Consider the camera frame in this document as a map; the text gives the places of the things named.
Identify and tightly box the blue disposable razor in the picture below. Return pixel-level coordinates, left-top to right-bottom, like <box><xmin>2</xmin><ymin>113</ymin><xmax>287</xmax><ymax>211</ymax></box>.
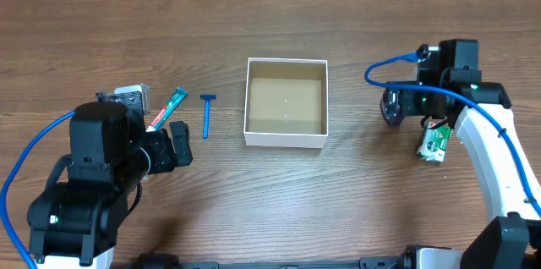
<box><xmin>199</xmin><ymin>94</ymin><xmax>216</xmax><ymax>139</ymax></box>

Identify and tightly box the clear hand wash bottle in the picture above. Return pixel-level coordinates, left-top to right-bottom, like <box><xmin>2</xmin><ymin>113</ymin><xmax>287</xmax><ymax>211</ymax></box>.
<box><xmin>380</xmin><ymin>94</ymin><xmax>404</xmax><ymax>127</ymax></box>

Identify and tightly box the green Dettol soap bar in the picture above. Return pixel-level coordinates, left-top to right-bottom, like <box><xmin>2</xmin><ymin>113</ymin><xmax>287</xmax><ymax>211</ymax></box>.
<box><xmin>417</xmin><ymin>121</ymin><xmax>452</xmax><ymax>163</ymax></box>

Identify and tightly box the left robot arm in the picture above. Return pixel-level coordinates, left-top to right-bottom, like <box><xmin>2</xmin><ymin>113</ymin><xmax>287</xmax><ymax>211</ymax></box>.
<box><xmin>27</xmin><ymin>102</ymin><xmax>193</xmax><ymax>268</ymax></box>

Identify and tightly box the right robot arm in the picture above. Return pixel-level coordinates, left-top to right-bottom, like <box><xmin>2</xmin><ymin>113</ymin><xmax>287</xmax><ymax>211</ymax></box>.
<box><xmin>379</xmin><ymin>39</ymin><xmax>540</xmax><ymax>268</ymax></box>

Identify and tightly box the green toothpaste tube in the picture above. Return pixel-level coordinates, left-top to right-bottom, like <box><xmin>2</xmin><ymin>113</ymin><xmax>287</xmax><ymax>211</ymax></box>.
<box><xmin>146</xmin><ymin>87</ymin><xmax>189</xmax><ymax>132</ymax></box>

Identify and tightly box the white cardboard box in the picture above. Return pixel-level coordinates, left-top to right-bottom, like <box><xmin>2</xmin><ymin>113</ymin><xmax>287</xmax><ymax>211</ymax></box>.
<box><xmin>243</xmin><ymin>58</ymin><xmax>330</xmax><ymax>149</ymax></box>

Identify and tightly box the right blue cable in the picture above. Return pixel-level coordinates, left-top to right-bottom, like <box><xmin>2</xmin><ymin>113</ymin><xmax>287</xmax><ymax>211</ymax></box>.
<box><xmin>364</xmin><ymin>52</ymin><xmax>541</xmax><ymax>219</ymax></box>

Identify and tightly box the blue cable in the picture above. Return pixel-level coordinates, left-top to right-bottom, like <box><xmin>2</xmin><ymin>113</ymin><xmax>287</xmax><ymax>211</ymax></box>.
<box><xmin>0</xmin><ymin>110</ymin><xmax>77</xmax><ymax>269</ymax></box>
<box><xmin>364</xmin><ymin>52</ymin><xmax>541</xmax><ymax>219</ymax></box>

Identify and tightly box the left blue cable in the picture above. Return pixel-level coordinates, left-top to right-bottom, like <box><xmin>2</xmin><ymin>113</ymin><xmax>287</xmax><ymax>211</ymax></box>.
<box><xmin>0</xmin><ymin>110</ymin><xmax>77</xmax><ymax>269</ymax></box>

